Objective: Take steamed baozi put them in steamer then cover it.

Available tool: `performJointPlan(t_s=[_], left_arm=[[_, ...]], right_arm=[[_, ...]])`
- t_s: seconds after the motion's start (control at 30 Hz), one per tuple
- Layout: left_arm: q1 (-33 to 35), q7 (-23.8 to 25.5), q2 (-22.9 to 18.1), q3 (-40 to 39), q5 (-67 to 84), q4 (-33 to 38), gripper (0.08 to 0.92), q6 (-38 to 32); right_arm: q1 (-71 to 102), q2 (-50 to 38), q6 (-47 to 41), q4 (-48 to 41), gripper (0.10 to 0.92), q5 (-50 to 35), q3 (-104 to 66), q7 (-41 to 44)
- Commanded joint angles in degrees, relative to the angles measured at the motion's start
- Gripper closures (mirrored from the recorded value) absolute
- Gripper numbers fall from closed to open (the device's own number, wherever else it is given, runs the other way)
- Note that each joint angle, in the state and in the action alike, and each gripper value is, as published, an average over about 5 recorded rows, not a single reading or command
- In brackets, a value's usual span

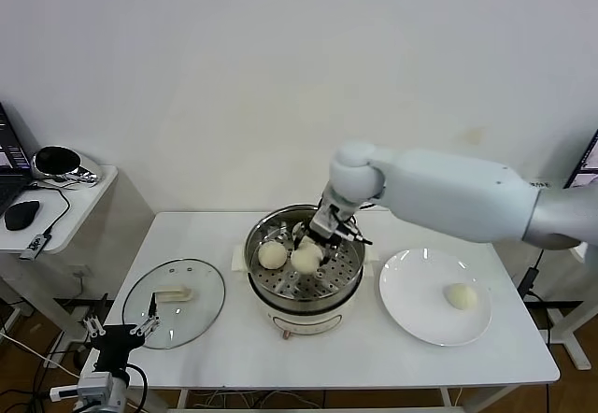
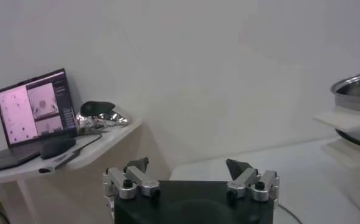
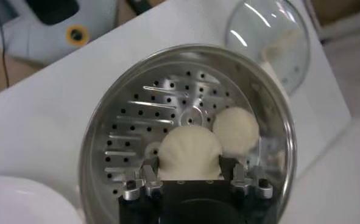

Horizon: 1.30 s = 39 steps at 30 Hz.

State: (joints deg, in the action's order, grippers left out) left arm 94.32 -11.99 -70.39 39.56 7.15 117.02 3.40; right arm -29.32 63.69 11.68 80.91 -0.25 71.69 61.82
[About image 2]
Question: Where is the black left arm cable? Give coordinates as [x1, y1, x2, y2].
[276, 203, 303, 224]

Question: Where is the black usb hub cable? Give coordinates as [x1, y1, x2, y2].
[72, 133, 103, 153]

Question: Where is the grey usb hub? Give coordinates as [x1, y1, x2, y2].
[38, 151, 80, 175]

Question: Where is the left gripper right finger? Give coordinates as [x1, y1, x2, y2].
[225, 158, 281, 203]

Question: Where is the shiny chrome rounded device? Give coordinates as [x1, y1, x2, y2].
[75, 100, 130, 135]

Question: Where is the perforated steel steamer basket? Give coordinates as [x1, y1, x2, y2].
[330, 70, 360, 150]

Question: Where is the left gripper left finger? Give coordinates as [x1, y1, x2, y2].
[102, 156, 161, 211]

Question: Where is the plain white side table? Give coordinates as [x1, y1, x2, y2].
[0, 117, 172, 224]

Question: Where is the black open laptop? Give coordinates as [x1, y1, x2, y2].
[0, 67, 79, 175]

